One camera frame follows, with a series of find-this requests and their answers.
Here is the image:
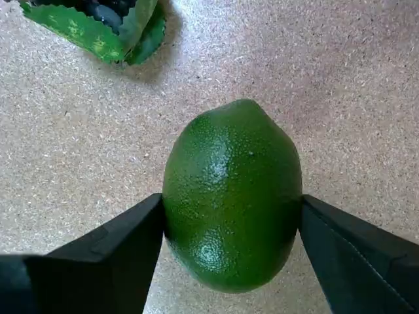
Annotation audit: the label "black toy grapes with leaf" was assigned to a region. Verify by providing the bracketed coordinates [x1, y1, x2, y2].
[18, 0, 166, 66]

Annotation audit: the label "green toy lime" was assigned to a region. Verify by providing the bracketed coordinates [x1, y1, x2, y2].
[162, 98, 304, 294]

